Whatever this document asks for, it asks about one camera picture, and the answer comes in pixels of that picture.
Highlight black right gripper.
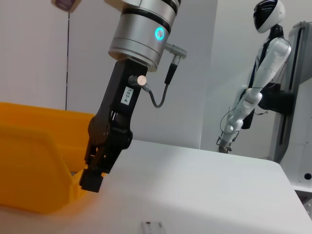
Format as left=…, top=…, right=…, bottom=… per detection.
left=89, top=59, right=149, bottom=175

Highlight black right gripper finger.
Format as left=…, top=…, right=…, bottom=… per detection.
left=79, top=136, right=104, bottom=193

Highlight yellow plastic bin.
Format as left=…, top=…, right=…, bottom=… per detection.
left=0, top=101, right=108, bottom=215

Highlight white black humanoid robot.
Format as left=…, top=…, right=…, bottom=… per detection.
left=216, top=0, right=295, bottom=154

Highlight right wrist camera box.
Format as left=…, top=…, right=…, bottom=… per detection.
left=51, top=0, right=81, bottom=13

